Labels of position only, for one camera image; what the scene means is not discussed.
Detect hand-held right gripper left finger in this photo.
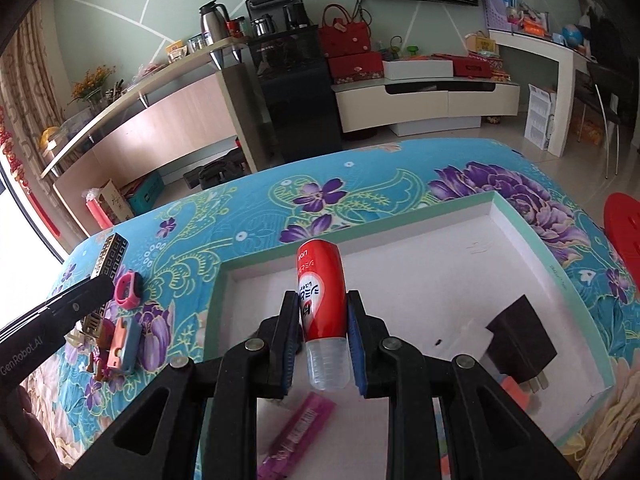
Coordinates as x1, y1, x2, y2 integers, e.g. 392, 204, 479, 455
67, 290, 303, 480

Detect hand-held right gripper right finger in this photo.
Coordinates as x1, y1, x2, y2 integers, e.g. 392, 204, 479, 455
346, 290, 581, 480

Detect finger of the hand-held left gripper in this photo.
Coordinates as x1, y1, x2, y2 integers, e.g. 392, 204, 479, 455
42, 276, 117, 328

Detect red tube bottle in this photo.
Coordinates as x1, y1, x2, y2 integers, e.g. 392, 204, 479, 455
296, 240, 349, 392

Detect gold patterned box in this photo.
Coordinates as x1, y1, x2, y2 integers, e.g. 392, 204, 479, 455
90, 232, 132, 281

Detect pink plastic case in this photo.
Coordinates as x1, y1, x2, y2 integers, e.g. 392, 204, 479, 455
257, 392, 337, 480

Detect teal white cardboard box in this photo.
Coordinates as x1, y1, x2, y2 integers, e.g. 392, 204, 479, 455
202, 192, 617, 480

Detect orange blue plastic toy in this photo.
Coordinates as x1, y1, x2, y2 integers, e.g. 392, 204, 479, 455
492, 372, 531, 406
106, 315, 143, 376

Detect black charger plug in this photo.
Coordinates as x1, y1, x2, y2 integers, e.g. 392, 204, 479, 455
486, 294, 558, 395

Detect person's left hand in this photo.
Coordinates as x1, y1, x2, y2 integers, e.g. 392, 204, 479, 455
12, 385, 66, 468

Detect beige plastic toy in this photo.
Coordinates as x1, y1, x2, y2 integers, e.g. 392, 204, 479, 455
67, 305, 108, 348

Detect pink wristband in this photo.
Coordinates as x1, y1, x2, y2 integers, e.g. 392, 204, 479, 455
114, 270, 143, 311

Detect toy puppy figure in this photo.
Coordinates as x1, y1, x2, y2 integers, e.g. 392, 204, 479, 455
85, 335, 113, 378

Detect red beige gift bag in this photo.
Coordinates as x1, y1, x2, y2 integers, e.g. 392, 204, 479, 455
86, 179, 136, 228

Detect red knot hanging ornament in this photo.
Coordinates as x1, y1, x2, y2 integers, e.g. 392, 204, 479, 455
0, 107, 61, 238

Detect yellow item in clear container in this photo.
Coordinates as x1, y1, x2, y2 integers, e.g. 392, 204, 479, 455
40, 126, 63, 153

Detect floral bed sheet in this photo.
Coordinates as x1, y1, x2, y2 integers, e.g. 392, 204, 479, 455
20, 139, 640, 480

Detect curved wooden counter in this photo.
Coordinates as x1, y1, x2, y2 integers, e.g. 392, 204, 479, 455
40, 40, 273, 236

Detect yellow flowers in vase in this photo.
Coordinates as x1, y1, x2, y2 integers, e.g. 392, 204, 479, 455
70, 64, 117, 106

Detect patterned curtain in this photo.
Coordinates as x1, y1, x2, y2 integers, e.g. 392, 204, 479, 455
0, 5, 66, 171

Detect black water dispenser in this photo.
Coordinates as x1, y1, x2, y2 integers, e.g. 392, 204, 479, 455
245, 0, 346, 166

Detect white television stand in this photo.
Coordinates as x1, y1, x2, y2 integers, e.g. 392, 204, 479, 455
331, 79, 522, 137

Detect red gift box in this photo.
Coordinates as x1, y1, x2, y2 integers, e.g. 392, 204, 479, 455
327, 52, 386, 85

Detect white flat box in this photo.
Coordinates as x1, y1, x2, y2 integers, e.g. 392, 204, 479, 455
382, 57, 456, 82

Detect red plastic stool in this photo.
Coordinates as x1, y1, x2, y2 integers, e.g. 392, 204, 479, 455
602, 192, 640, 281

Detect white printed carton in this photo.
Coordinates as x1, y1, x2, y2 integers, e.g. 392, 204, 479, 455
525, 84, 558, 151

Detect red flat box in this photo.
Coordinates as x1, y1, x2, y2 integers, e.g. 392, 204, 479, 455
450, 54, 493, 80

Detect steel thermos jug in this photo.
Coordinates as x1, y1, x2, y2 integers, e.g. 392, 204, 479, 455
199, 2, 231, 46

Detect red handbag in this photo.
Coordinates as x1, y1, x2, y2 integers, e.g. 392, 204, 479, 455
319, 4, 372, 58

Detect orange box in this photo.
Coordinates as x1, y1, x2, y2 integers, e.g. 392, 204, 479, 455
570, 110, 606, 146

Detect white desk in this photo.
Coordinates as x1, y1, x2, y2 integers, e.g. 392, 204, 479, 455
487, 29, 598, 157

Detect dark metal chair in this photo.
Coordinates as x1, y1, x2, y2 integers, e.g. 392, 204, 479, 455
575, 60, 636, 181

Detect purple plastic basket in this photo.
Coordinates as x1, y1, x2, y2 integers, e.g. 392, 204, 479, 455
482, 0, 511, 26

